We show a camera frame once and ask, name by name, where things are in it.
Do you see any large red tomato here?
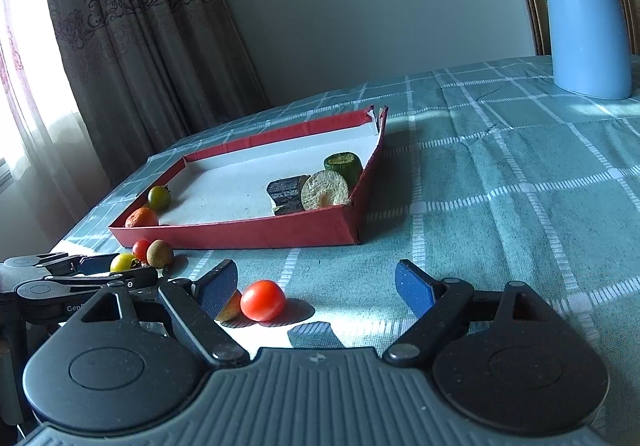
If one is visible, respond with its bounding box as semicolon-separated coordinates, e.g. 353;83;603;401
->
240;280;286;322

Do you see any yellow cherry tomato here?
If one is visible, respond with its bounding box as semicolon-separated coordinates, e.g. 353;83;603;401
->
147;185;172;213
110;253;143;273

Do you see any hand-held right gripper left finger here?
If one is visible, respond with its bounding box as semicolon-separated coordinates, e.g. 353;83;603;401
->
80;259;251;368

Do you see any small orange fruit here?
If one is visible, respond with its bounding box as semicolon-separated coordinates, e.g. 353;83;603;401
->
125;207;159;228

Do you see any brown patterned curtain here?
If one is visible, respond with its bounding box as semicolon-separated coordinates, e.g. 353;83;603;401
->
39;0;268;187

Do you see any red cardboard box tray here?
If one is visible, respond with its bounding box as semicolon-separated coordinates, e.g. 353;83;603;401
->
108;106;390;251

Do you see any white sheer curtain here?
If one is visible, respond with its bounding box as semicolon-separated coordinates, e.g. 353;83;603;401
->
0;0;113;247

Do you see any tan round fruit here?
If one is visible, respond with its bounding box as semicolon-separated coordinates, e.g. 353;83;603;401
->
215;290;243;323

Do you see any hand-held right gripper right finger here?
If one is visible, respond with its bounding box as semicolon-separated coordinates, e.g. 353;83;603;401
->
382;259;547;368

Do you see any green cucumber piece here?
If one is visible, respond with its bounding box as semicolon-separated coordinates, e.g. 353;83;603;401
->
323;152;364;189

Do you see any blue electric kettle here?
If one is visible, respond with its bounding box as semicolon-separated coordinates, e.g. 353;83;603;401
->
537;0;633;100

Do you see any brown kiwi fruit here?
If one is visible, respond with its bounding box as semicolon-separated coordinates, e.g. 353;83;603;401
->
147;239;174;270

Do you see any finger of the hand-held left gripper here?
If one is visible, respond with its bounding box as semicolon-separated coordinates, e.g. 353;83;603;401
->
1;252;109;277
16;268;157;303

